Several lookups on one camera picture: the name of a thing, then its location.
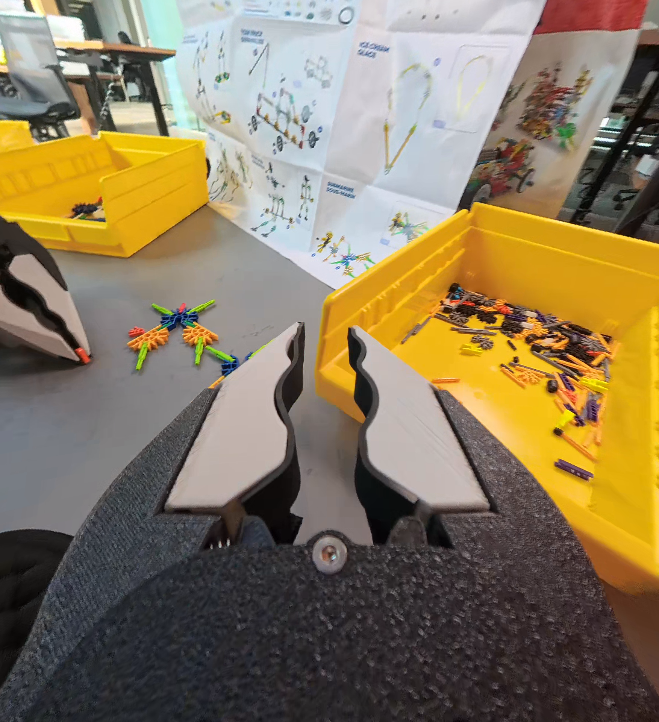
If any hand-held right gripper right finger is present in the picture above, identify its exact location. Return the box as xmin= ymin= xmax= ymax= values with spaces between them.
xmin=347 ymin=326 xmax=491 ymax=514

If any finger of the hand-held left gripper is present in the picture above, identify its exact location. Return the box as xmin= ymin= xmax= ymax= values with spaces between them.
xmin=8 ymin=255 xmax=91 ymax=357
xmin=0 ymin=268 xmax=81 ymax=361

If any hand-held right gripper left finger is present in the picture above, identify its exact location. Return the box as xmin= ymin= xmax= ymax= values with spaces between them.
xmin=164 ymin=322 xmax=306 ymax=514

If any blue toy connector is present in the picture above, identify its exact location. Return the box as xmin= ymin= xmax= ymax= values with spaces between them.
xmin=159 ymin=308 xmax=200 ymax=334

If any yellow storage bin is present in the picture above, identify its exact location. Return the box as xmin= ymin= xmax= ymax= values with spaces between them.
xmin=314 ymin=201 xmax=659 ymax=594
xmin=0 ymin=130 xmax=211 ymax=259
xmin=0 ymin=119 xmax=37 ymax=156

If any grey desk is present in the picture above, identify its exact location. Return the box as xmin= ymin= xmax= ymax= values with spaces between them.
xmin=0 ymin=203 xmax=659 ymax=722

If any assembled toy model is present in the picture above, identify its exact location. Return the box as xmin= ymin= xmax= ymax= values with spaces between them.
xmin=205 ymin=338 xmax=275 ymax=390

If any pile of toy parts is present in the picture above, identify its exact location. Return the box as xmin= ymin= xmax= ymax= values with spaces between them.
xmin=399 ymin=281 xmax=619 ymax=484
xmin=69 ymin=196 xmax=107 ymax=223

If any black office chair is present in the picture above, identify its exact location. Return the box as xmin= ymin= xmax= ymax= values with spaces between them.
xmin=0 ymin=11 xmax=82 ymax=142

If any wooden office table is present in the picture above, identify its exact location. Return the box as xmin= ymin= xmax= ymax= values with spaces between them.
xmin=0 ymin=39 xmax=177 ymax=137

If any printed instruction sheet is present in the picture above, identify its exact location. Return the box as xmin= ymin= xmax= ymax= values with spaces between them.
xmin=174 ymin=0 xmax=548 ymax=290

